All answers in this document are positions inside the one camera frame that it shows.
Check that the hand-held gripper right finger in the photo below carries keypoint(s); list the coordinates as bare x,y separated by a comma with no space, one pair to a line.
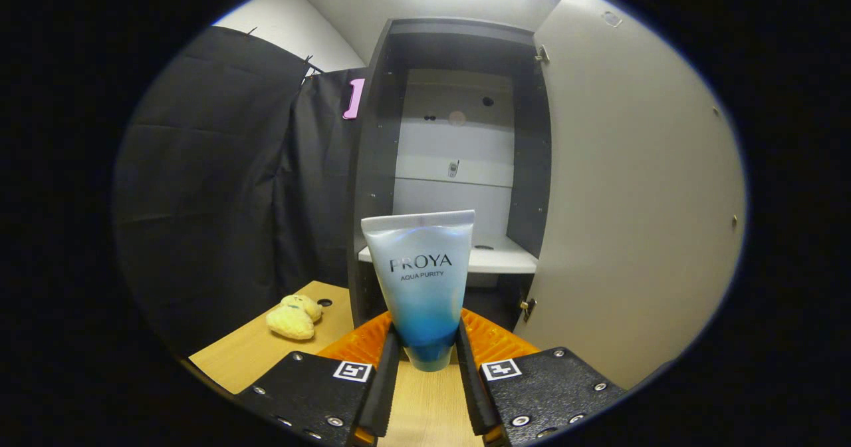
552,387

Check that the grey cabinet door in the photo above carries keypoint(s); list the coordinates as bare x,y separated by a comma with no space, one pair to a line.
631,201

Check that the blue and white tube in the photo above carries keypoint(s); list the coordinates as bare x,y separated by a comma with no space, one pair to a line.
420,281

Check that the dark grey cabinet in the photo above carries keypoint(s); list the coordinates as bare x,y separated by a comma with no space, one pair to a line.
372,167

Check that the metal door hinge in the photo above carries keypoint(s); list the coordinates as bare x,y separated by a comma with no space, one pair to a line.
528,308
542,53

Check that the black backdrop cloth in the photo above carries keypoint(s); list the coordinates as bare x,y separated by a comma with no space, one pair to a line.
213,201

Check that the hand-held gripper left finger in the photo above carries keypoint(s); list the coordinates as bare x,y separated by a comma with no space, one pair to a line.
312,394

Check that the yellow plush toy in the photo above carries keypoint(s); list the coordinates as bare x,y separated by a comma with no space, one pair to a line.
291,320

